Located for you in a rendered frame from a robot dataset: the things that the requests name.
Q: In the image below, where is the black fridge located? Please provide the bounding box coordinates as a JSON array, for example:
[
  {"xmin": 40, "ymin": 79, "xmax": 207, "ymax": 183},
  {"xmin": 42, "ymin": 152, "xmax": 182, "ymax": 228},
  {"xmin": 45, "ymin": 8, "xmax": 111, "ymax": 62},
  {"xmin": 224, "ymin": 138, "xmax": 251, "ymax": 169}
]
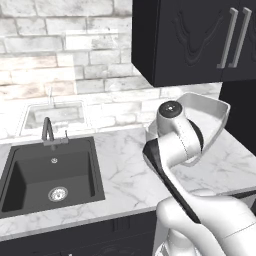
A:
[{"xmin": 218, "ymin": 79, "xmax": 256, "ymax": 157}]

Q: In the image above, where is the dark grey sink tap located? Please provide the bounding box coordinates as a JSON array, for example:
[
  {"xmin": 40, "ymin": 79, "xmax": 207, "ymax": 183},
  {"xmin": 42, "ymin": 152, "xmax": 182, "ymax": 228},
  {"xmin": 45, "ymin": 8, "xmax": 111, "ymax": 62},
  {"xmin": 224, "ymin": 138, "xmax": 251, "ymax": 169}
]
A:
[{"xmin": 41, "ymin": 116, "xmax": 70, "ymax": 151}]

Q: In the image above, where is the black wall cupboard door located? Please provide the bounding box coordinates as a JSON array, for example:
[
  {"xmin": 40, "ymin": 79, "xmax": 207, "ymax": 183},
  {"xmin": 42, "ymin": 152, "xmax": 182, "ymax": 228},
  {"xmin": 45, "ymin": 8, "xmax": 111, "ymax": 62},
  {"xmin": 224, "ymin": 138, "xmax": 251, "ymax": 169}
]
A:
[
  {"xmin": 152, "ymin": 0, "xmax": 242, "ymax": 88},
  {"xmin": 221, "ymin": 0, "xmax": 256, "ymax": 82}
]

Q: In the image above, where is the grey cupboard door handle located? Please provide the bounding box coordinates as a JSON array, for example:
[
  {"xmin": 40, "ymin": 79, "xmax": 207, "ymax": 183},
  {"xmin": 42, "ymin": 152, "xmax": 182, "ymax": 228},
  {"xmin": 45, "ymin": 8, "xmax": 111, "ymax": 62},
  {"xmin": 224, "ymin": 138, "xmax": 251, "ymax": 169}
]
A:
[
  {"xmin": 216, "ymin": 7, "xmax": 240, "ymax": 70},
  {"xmin": 228, "ymin": 7, "xmax": 253, "ymax": 69}
]

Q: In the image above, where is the black kitchen sink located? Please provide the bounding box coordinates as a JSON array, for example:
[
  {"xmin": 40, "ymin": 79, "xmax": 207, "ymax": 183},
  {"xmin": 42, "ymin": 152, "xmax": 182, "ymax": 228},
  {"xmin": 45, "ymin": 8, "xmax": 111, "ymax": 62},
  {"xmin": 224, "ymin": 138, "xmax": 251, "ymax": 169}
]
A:
[{"xmin": 0, "ymin": 135, "xmax": 106, "ymax": 220}]

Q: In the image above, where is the black base cupboard run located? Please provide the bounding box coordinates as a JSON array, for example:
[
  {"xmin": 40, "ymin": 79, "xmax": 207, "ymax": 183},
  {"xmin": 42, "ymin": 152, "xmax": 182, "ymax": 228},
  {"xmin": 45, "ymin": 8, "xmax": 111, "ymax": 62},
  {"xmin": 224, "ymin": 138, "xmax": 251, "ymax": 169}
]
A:
[{"xmin": 0, "ymin": 189, "xmax": 256, "ymax": 256}]

